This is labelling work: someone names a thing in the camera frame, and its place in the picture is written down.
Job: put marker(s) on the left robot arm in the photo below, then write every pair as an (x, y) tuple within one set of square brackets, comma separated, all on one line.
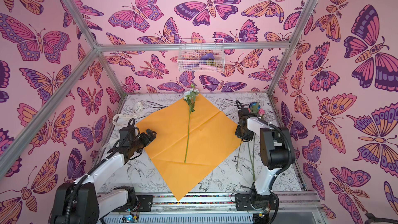
[(80, 202)]

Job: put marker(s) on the white fake flower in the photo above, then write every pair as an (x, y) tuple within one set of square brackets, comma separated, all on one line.
[(190, 98)]

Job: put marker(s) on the pink fake rose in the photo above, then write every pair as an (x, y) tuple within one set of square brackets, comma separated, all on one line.
[(261, 112)]

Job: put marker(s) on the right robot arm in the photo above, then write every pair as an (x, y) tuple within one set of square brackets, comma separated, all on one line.
[(276, 154)]

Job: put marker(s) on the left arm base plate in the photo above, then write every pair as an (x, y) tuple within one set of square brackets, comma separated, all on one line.
[(141, 203)]

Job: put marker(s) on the green circuit board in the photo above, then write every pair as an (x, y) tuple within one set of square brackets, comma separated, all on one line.
[(130, 219)]

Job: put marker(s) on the orange wrapping paper sheet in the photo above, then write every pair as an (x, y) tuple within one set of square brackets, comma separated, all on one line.
[(212, 140)]

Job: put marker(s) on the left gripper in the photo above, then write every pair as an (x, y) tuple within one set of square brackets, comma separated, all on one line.
[(146, 141)]

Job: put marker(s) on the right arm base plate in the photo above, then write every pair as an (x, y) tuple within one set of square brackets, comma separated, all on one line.
[(254, 202)]

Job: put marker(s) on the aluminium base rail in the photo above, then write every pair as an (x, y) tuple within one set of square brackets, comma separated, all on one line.
[(218, 208)]

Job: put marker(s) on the white wire basket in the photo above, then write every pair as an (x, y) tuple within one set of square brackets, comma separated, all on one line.
[(201, 54)]

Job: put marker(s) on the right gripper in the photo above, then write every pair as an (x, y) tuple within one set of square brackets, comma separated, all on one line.
[(243, 129)]

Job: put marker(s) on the white ribbon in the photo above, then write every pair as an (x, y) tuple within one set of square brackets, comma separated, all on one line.
[(129, 110)]

